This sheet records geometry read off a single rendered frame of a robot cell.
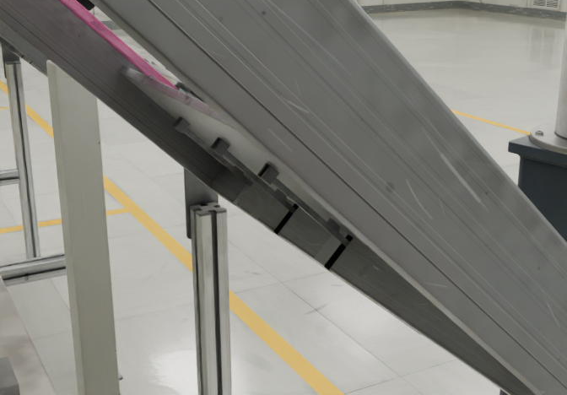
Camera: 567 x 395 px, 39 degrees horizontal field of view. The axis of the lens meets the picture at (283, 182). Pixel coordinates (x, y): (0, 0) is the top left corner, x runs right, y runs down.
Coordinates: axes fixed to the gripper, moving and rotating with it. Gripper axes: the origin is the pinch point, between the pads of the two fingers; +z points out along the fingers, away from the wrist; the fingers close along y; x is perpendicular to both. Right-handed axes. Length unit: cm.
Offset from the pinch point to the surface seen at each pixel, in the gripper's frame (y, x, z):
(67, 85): 0.6, 7.7, 11.7
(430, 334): 74, 22, 8
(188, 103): 49.3, 2.9, 7.3
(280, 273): -80, 117, -2
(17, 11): 27.3, -9.7, 11.7
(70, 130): 0.7, 13.0, 15.9
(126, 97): 27.3, 5.9, 9.0
